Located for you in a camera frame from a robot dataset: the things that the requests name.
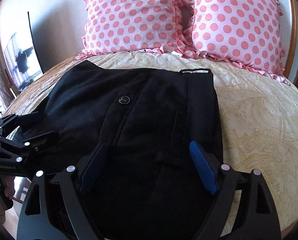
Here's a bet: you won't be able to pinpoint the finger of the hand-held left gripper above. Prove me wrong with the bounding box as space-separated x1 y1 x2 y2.
0 131 62 166
0 112 43 136

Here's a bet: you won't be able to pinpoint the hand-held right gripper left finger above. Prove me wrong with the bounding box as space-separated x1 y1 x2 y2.
18 142 109 240

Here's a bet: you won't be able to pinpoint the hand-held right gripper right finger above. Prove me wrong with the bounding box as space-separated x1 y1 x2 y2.
189 140 282 240

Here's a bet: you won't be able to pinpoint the black pants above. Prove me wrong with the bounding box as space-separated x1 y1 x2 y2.
21 60 225 240

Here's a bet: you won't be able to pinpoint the person's left hand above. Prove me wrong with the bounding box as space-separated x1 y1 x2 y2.
0 176 16 222

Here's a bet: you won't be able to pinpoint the black framed mirror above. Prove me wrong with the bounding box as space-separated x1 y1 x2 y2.
3 12 44 91

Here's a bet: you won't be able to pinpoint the yellow patterned bedspread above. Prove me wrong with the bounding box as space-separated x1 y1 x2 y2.
1 51 298 238

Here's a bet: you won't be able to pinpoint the pink polka dot pillow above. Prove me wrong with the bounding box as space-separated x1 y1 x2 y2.
175 0 293 83
75 0 197 60

